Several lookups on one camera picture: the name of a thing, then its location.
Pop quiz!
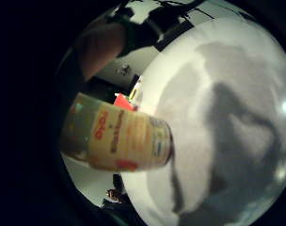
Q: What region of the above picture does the yellow labelled cylindrical can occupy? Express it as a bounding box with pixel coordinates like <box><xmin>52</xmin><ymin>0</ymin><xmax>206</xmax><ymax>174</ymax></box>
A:
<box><xmin>59</xmin><ymin>91</ymin><xmax>175</xmax><ymax>173</ymax></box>

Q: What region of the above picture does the clear bottle with yellow label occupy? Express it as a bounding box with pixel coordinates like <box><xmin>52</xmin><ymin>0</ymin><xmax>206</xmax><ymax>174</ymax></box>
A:
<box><xmin>128</xmin><ymin>75</ymin><xmax>145</xmax><ymax>107</ymax></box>

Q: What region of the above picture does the red packet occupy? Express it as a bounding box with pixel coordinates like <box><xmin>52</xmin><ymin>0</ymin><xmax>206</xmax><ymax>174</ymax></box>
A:
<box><xmin>113</xmin><ymin>92</ymin><xmax>136</xmax><ymax>111</ymax></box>

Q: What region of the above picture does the dark brown object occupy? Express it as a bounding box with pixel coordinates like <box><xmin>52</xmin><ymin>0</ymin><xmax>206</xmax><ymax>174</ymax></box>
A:
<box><xmin>105</xmin><ymin>187</ymin><xmax>124</xmax><ymax>203</ymax></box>

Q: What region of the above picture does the small dark wall fixture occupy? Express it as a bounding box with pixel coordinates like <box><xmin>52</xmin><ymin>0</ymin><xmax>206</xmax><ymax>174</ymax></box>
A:
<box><xmin>117</xmin><ymin>63</ymin><xmax>132</xmax><ymax>77</ymax></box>

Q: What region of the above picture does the black stand with cables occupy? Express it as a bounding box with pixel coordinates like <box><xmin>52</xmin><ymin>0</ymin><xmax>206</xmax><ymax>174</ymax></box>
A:
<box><xmin>110</xmin><ymin>0</ymin><xmax>216</xmax><ymax>53</ymax></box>

